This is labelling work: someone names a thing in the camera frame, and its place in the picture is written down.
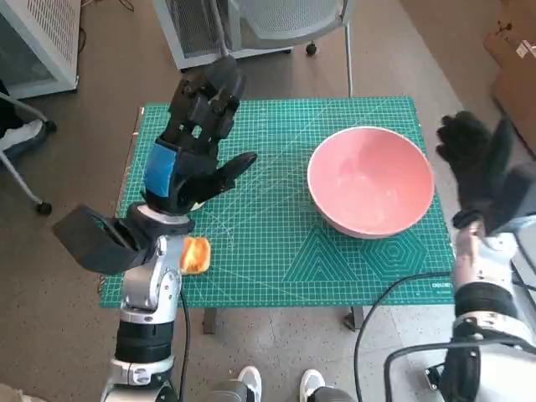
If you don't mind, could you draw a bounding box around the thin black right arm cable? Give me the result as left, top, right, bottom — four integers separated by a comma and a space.
353, 271, 457, 402

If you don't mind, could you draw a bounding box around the white glass-door cabinet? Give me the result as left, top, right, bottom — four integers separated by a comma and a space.
152, 0, 294, 71

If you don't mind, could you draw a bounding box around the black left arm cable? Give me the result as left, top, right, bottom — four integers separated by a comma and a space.
178, 288, 193, 402

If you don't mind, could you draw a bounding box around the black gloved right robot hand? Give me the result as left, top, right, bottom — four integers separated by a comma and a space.
435, 110, 516, 230

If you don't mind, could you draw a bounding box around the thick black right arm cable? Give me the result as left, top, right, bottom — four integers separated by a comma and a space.
383, 339, 527, 402

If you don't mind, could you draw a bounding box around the grey left robot leg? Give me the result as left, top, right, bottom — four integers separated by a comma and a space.
207, 379, 248, 402

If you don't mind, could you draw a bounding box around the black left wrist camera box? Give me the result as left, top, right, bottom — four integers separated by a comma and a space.
51, 204, 147, 276

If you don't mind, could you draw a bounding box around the striped orange toy bread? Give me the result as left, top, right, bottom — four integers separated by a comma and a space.
180, 235, 213, 276

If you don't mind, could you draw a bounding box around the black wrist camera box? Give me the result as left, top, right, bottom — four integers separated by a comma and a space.
51, 204, 147, 276
485, 162, 536, 235

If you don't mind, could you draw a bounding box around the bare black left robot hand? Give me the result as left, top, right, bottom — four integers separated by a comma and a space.
140, 56, 258, 215

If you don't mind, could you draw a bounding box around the beige fabric piece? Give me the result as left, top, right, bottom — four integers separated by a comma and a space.
0, 383, 26, 402

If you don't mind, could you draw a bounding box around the white perforated cabinet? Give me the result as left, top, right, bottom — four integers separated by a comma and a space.
0, 0, 81, 101

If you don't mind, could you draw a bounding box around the grey right robot leg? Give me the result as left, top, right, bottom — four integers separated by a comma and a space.
312, 385, 357, 402

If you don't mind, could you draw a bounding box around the office chair with casters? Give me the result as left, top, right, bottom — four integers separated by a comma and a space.
0, 90, 58, 215

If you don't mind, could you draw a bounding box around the white cabinet edge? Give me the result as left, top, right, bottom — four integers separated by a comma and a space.
509, 228, 536, 294

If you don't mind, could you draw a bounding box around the white shoe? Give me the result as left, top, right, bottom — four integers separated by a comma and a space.
237, 366, 264, 402
299, 368, 327, 402

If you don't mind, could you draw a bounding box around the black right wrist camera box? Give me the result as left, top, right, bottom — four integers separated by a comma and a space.
485, 162, 536, 235

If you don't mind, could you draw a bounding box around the grey robot leg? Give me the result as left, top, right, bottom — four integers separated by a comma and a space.
312, 385, 357, 402
207, 379, 248, 402

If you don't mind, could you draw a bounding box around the green cutting mat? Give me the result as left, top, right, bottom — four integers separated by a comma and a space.
99, 96, 457, 310

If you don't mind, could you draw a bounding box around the grey mesh chair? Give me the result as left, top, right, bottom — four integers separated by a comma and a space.
211, 0, 357, 98

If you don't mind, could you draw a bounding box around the pink bowl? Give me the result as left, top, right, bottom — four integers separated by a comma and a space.
307, 125, 436, 240

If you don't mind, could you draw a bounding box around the brown cardboard box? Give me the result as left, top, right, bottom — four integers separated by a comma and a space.
482, 23, 536, 158

